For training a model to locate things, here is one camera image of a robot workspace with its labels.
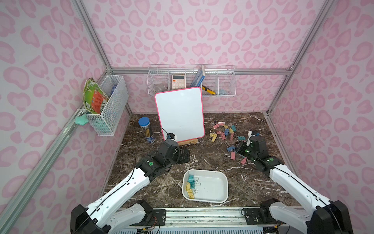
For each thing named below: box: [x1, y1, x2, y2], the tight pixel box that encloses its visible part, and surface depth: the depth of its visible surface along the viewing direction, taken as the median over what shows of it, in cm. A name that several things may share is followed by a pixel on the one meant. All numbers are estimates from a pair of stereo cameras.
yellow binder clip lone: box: [187, 188, 195, 199], surface depth 80 cm
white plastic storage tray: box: [182, 169, 229, 203], surface depth 84 cm
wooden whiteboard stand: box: [177, 138, 199, 146], surface depth 98 cm
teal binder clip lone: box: [187, 174, 195, 186], surface depth 84 cm
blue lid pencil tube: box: [138, 117, 156, 144], surface depth 93 cm
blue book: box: [189, 64, 206, 88], surface depth 89 cm
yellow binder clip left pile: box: [209, 133, 218, 143], surface depth 105 cm
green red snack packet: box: [82, 77, 109, 115], surface depth 73 cm
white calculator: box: [171, 74, 186, 91], surface depth 97 cm
